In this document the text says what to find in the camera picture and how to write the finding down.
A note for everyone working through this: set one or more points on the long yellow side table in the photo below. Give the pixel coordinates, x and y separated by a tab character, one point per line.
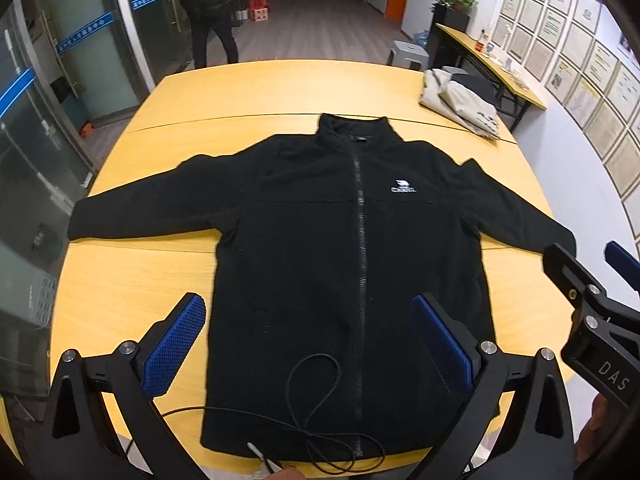
514	98

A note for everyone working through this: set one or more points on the beige folded garment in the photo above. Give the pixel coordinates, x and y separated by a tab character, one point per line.
450	96

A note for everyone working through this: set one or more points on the grey plastic stool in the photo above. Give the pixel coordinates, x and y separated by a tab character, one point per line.
407	55

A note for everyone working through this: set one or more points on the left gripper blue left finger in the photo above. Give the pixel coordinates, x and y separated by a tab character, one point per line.
77	439

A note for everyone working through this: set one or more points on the black fleece zip jacket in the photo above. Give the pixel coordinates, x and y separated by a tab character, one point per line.
325	239

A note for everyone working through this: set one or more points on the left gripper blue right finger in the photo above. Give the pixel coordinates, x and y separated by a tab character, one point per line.
515	420

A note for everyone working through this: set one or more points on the person in black jacket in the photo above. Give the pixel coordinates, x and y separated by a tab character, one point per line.
207	16

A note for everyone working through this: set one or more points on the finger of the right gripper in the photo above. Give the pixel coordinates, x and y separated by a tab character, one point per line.
625	265
575	284

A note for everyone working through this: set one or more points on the operator right hand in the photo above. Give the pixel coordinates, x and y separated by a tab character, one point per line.
592	444

